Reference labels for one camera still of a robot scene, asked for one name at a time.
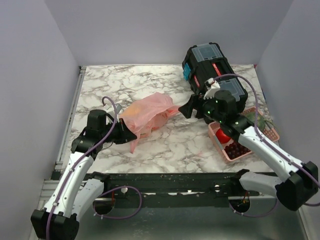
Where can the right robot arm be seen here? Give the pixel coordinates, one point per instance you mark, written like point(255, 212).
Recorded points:
point(296, 181)

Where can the yellow fake fruit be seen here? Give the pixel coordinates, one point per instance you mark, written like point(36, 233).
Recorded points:
point(135, 110)

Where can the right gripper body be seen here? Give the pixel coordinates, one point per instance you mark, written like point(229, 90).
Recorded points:
point(208, 107)

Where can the black plastic toolbox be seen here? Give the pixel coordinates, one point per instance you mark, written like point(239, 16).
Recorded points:
point(206, 61)

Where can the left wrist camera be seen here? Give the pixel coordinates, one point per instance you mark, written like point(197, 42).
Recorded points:
point(111, 110)

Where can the green fake melon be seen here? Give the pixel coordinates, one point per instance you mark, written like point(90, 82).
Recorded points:
point(261, 124)

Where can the black mounting rail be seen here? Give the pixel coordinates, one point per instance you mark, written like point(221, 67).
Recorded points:
point(169, 190)

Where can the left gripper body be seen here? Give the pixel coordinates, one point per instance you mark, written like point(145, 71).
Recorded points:
point(115, 136)

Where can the dark red fake grapes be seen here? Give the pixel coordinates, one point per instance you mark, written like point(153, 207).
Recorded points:
point(235, 150)

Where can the pink plastic bag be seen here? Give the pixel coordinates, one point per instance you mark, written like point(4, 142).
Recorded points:
point(160, 108)

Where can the red fake apple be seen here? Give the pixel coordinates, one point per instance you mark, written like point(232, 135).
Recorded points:
point(222, 137)

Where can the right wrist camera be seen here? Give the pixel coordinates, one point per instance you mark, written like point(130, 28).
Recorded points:
point(212, 89)

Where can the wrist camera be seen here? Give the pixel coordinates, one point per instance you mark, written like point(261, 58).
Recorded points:
point(111, 110)
point(212, 89)

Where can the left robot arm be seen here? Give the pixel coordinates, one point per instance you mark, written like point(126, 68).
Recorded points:
point(60, 217)

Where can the pink plastic basket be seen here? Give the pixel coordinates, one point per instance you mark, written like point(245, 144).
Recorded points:
point(270, 131)

